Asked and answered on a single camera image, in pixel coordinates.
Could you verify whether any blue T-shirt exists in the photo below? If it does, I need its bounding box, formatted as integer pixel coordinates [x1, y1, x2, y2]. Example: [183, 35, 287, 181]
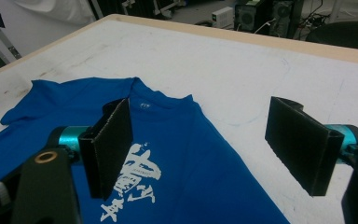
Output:
[0, 77, 292, 224]

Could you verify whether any black computer tower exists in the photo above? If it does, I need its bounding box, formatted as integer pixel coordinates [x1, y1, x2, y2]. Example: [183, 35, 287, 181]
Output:
[269, 0, 304, 39]
[234, 0, 273, 32]

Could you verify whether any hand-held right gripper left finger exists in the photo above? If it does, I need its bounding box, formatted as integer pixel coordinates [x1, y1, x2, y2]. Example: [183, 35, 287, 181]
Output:
[78, 98, 134, 201]

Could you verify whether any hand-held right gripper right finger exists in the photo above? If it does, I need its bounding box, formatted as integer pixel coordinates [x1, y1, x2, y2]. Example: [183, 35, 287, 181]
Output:
[264, 96, 345, 198]

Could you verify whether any white table mat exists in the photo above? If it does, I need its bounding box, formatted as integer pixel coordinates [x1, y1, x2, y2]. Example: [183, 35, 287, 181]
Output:
[0, 19, 358, 224]

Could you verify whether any grey metal stand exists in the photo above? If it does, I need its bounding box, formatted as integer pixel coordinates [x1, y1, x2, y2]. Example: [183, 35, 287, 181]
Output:
[0, 22, 22, 64]

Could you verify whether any white cloth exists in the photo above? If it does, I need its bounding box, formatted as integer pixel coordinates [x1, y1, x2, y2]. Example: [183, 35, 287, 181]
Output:
[12, 0, 96, 26]

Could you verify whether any black round stool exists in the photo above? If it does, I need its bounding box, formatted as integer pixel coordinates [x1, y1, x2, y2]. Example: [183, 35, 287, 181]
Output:
[306, 21, 358, 52]

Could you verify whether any white power supply box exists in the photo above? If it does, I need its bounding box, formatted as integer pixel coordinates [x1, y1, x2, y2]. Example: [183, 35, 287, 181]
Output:
[212, 7, 235, 30]

